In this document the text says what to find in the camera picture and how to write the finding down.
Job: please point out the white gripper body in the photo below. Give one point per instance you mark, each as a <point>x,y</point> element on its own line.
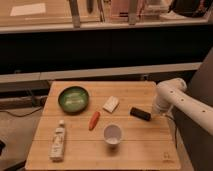
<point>160,106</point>

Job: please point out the orange carrot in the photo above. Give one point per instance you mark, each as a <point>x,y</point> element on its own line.
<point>94,119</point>

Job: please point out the white paper sheet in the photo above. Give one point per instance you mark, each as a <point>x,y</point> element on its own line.
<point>30,9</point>

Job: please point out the black eraser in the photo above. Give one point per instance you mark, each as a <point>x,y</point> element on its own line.
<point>140,114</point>

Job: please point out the green bowl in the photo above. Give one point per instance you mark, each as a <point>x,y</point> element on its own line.
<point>73,99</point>

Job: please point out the white rectangular block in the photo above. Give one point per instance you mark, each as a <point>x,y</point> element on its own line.
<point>111,103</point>

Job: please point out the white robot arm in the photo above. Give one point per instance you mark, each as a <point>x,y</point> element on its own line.
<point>172,93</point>

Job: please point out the white bottle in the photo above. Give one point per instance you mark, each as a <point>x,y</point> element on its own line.
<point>57,148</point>

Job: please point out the white paper cup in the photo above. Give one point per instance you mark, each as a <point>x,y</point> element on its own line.
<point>112,135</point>

